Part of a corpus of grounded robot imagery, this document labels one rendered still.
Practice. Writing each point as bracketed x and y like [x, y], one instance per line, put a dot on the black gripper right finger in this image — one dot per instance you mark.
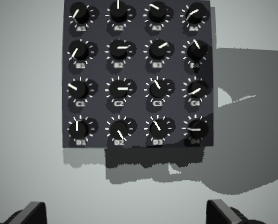
[217, 212]

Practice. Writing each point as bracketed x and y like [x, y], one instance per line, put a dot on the black knob box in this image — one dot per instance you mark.
[138, 110]

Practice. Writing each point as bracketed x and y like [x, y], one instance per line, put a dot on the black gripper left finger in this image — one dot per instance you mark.
[33, 213]

